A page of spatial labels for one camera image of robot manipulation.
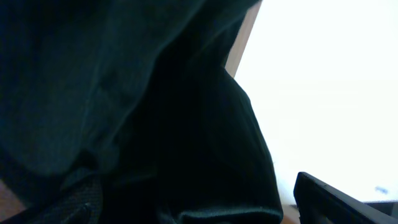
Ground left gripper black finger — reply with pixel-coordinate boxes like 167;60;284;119
294;172;397;224

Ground black shorts garment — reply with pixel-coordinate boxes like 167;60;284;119
1;0;283;223

